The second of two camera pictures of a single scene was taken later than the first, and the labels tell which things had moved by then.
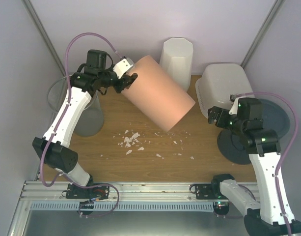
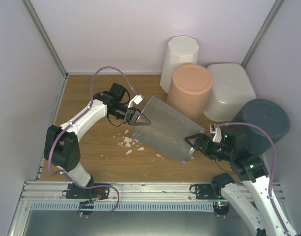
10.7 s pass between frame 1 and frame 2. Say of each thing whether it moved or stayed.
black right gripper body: moved
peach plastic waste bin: moved
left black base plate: stayed
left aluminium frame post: stayed
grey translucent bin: moved
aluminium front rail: stayed
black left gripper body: moved
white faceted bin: moved
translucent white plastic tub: stayed
